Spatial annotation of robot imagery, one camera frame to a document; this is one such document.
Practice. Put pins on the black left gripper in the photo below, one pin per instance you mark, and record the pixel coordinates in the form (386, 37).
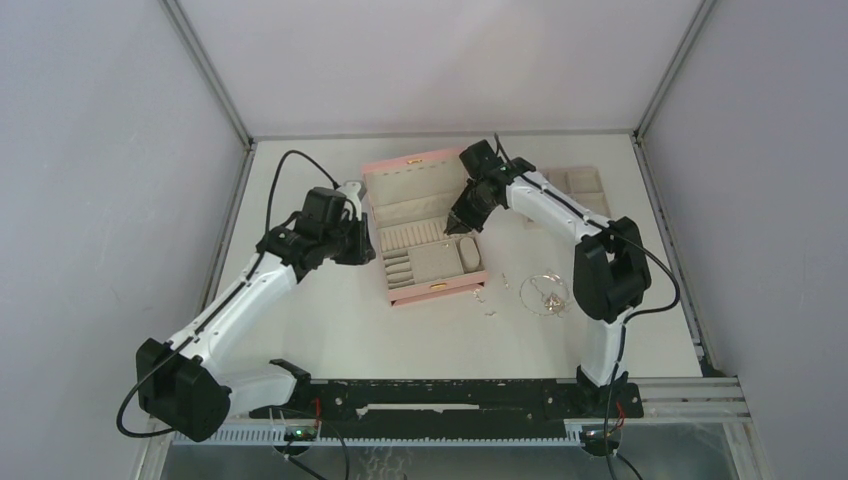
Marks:
(364, 251)

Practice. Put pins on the beige divided tray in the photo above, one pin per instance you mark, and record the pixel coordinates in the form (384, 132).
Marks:
(581, 183)

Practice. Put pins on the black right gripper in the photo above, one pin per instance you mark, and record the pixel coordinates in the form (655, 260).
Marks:
(459, 215)

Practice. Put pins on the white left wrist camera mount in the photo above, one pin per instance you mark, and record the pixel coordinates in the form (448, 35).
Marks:
(354, 191)

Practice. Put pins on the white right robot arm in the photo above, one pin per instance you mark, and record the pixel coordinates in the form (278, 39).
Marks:
(610, 268)

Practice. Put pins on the pink jewelry box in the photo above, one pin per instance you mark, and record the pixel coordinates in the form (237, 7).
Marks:
(410, 198)

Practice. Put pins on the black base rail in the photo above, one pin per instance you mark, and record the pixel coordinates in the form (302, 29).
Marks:
(553, 398)

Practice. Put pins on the white slotted cable duct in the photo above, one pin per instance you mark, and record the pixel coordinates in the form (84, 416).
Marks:
(266, 434)

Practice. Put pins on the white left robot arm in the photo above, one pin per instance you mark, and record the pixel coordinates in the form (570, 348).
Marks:
(183, 381)

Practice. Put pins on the beige oval watch pillow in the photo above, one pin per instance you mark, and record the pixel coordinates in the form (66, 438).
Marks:
(469, 254)

